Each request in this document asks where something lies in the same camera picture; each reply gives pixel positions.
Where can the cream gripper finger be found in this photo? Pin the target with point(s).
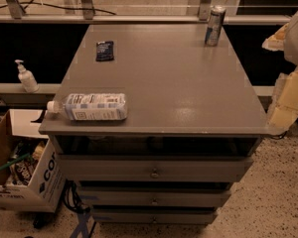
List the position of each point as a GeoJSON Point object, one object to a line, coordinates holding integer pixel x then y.
{"type": "Point", "coordinates": [283, 111]}
{"type": "Point", "coordinates": [276, 41]}

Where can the redbull can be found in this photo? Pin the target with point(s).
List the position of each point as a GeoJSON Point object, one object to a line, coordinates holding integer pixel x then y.
{"type": "Point", "coordinates": [214, 26]}

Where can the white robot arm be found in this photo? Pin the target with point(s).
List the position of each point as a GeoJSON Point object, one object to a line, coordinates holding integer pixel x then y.
{"type": "Point", "coordinates": [291, 44]}

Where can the blue rxbar blueberry wrapper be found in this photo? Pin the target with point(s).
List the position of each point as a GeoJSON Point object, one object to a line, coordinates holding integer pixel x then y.
{"type": "Point", "coordinates": [104, 51]}

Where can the grey drawer cabinet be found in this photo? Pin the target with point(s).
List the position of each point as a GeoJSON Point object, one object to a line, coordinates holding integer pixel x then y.
{"type": "Point", "coordinates": [193, 123]}

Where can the clear plastic water bottle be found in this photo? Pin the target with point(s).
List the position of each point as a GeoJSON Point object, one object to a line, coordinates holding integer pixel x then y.
{"type": "Point", "coordinates": [91, 107]}

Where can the white pump dispenser bottle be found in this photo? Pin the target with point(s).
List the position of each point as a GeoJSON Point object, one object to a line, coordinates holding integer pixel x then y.
{"type": "Point", "coordinates": [26, 77]}

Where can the green stick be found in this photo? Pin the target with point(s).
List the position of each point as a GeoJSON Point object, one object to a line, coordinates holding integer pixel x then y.
{"type": "Point", "coordinates": [7, 165]}

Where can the cardboard box with snacks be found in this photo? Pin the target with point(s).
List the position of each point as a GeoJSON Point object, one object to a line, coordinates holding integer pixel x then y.
{"type": "Point", "coordinates": [36, 183]}

